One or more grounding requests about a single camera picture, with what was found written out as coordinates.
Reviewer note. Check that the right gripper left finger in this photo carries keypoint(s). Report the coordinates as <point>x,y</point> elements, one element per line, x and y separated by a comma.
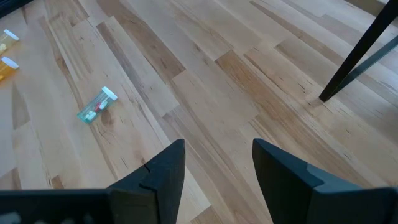
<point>158,186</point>

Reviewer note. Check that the teal medicine bottle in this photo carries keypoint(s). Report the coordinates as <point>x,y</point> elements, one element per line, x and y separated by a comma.
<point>98,105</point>

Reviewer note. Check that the orange medicine bottle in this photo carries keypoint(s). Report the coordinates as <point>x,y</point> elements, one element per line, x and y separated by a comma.
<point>7,68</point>

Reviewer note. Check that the pale yellow medicine bottle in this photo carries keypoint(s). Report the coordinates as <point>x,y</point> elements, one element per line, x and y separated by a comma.
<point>6,41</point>

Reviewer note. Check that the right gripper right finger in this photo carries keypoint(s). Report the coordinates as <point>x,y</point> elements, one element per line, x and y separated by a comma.
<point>286,193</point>

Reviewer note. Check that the wooden shelf black metal legs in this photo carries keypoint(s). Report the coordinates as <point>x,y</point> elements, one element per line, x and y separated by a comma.
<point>360,49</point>

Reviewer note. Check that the black aluminium table frame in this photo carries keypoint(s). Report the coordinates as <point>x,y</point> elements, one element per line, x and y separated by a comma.
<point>9,6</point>

